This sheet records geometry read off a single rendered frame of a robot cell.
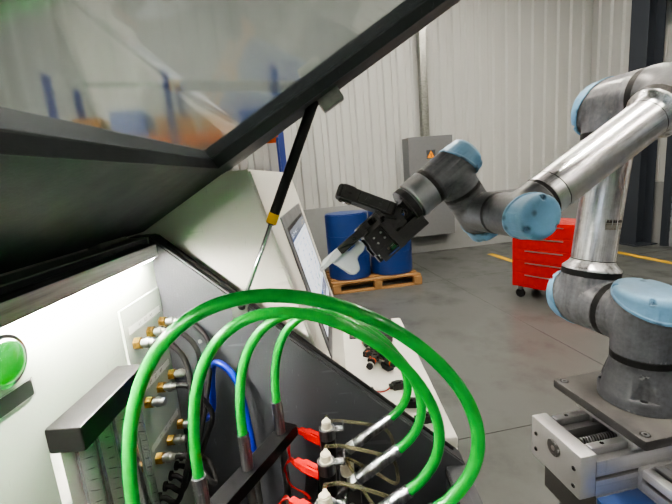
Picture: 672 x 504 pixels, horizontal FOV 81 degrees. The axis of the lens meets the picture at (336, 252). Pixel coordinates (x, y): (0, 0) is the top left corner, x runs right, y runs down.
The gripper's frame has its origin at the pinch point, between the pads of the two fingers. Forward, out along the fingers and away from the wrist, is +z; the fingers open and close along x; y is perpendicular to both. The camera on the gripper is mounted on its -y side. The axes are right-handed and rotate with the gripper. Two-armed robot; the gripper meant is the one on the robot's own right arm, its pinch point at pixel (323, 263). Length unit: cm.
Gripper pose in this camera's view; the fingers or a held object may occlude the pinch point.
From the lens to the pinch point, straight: 73.4
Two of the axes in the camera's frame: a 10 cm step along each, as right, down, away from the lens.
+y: 6.5, 7.6, -0.1
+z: -7.6, 6.5, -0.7
